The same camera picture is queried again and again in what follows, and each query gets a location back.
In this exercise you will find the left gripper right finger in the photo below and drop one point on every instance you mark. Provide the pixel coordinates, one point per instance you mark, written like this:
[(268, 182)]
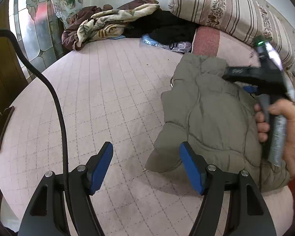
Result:
[(248, 213)]

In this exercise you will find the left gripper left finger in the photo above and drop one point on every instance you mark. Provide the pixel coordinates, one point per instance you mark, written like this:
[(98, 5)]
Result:
[(45, 213)]

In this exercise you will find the olive quilted hooded jacket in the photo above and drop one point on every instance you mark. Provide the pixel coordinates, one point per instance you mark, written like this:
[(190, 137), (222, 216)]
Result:
[(216, 118)]

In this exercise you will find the person's right hand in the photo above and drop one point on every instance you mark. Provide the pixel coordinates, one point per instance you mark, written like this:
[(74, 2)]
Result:
[(287, 109)]

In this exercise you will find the pink red-ended bolster cushion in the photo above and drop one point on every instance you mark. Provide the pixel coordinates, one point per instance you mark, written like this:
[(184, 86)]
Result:
[(213, 42)]

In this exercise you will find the striped floral bolster pillow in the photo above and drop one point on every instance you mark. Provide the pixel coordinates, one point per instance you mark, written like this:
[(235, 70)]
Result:
[(242, 19)]

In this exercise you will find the blue plastic bag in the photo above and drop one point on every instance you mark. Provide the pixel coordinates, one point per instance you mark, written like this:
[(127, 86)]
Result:
[(180, 47)]

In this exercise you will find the black garment pile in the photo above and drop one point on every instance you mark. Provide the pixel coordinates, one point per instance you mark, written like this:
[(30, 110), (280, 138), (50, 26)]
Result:
[(163, 27)]

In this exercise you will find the pink quilted bed mattress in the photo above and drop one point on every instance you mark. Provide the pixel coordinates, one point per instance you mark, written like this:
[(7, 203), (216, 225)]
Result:
[(109, 91)]

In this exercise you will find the beige floral blanket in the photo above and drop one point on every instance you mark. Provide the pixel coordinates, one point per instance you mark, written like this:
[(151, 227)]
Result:
[(110, 23)]

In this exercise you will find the stained glass door panel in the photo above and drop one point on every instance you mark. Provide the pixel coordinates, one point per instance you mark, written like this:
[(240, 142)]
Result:
[(37, 29)]

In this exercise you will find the floral paper bag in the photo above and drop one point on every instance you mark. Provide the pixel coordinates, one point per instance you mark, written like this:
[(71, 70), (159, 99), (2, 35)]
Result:
[(66, 9)]

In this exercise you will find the silver taped gripper handle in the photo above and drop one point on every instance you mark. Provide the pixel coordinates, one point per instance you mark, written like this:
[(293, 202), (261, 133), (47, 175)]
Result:
[(277, 137)]

